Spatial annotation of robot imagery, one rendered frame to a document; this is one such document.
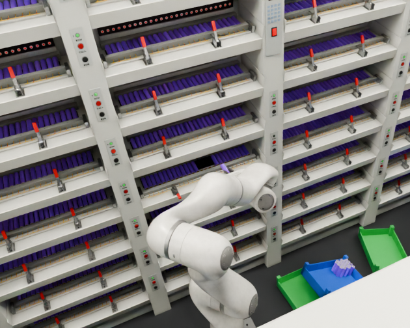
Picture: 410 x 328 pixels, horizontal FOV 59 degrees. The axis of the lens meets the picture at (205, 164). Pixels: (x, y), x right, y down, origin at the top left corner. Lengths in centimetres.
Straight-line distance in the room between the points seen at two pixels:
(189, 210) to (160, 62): 62
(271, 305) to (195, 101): 120
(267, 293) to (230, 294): 103
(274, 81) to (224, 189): 74
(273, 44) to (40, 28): 83
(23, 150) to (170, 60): 61
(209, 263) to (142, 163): 75
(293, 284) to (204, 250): 139
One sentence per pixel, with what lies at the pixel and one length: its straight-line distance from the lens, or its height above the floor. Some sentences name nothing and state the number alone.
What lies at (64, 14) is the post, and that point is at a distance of 126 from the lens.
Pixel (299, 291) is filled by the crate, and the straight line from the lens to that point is 219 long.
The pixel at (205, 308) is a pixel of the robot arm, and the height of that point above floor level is 70.
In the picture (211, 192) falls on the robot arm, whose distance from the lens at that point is 92.
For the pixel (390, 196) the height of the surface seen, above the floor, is 16.
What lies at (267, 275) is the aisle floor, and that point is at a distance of 225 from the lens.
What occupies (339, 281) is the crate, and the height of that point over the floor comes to 4.
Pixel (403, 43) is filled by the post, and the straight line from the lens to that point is 199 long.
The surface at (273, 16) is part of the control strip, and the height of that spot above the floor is 143.
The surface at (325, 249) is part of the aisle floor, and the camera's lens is 241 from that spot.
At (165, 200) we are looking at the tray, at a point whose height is 75.
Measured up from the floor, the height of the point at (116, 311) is 15.
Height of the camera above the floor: 179
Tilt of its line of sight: 35 degrees down
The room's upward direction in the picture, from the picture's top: 8 degrees counter-clockwise
